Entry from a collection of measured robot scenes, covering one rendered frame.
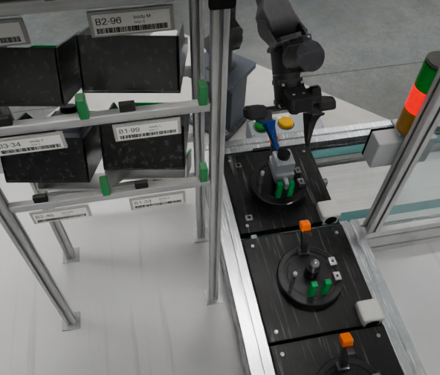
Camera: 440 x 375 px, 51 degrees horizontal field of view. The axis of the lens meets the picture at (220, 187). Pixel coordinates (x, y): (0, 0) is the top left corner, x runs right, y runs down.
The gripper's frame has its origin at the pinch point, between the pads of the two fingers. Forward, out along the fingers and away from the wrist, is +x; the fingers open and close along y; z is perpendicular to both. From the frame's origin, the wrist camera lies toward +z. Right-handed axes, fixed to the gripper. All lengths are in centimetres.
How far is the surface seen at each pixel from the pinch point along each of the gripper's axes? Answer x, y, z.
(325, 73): -5, 86, -192
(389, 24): -32, 149, -225
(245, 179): 12.6, -7.5, -16.5
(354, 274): 31.8, 9.7, 6.7
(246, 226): 21.2, -10.6, -6.0
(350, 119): 5, 33, -44
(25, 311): 33, -63, -8
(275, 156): 5.9, -2.0, -6.6
